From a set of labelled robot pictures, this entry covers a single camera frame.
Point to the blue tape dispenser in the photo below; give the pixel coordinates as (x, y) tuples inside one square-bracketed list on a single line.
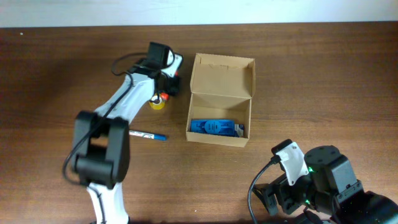
[(219, 127)]

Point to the white blue staples box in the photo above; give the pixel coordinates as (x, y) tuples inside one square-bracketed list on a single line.
[(239, 130)]

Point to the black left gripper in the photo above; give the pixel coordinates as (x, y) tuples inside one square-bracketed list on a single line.
[(171, 86)]

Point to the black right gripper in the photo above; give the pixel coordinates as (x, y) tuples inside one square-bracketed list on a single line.
[(283, 197)]

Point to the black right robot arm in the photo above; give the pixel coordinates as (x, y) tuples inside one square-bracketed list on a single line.
[(323, 182)]

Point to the red black stapler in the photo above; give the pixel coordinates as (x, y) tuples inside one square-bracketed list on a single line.
[(164, 96)]

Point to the open cardboard box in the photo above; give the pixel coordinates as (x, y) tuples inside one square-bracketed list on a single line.
[(222, 87)]

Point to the yellow tape roll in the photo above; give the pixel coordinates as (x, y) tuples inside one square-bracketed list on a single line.
[(156, 102)]

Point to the white blue whiteboard marker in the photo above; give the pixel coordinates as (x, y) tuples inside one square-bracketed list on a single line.
[(147, 135)]

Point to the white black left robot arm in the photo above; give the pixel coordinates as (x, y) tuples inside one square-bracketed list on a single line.
[(100, 157)]

